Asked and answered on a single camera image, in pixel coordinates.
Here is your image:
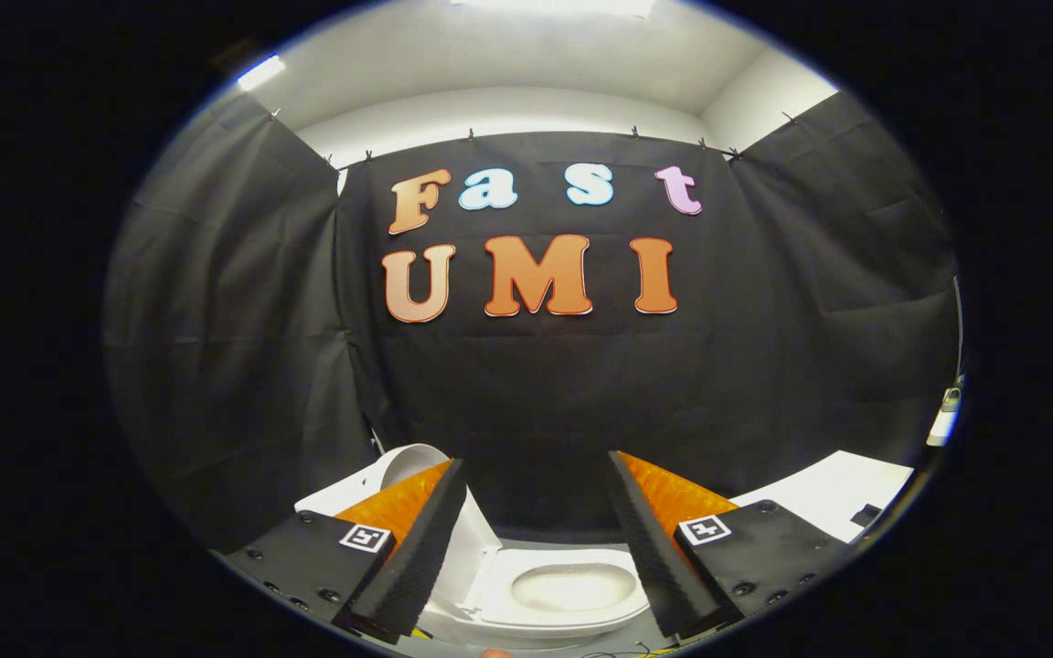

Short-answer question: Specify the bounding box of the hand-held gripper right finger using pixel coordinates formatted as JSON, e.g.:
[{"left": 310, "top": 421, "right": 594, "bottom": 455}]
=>
[{"left": 605, "top": 450, "right": 851, "bottom": 641}]

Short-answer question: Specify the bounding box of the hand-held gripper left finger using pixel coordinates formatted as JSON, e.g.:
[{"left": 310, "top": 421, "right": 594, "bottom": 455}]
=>
[{"left": 211, "top": 457, "right": 471, "bottom": 645}]

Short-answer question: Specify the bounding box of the white toilet tank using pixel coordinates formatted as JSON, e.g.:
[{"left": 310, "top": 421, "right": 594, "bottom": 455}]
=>
[{"left": 293, "top": 471, "right": 401, "bottom": 520}]

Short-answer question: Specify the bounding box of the white cabinet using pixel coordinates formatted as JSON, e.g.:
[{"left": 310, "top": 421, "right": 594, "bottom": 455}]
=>
[{"left": 732, "top": 450, "right": 916, "bottom": 547}]

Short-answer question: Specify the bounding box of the black backdrop cloth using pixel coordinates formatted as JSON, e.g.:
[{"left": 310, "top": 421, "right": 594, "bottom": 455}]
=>
[{"left": 104, "top": 87, "right": 962, "bottom": 554}]

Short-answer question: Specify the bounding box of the white plastic object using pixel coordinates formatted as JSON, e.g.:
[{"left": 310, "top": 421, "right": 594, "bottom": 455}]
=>
[{"left": 926, "top": 387, "right": 963, "bottom": 449}]

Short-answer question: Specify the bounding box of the row of small cloth clips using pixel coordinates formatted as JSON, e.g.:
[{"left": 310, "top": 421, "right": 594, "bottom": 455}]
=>
[{"left": 266, "top": 108, "right": 802, "bottom": 170}]

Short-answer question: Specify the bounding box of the small ceiling light panel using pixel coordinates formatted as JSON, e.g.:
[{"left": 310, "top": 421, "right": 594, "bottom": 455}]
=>
[{"left": 237, "top": 55, "right": 287, "bottom": 92}]

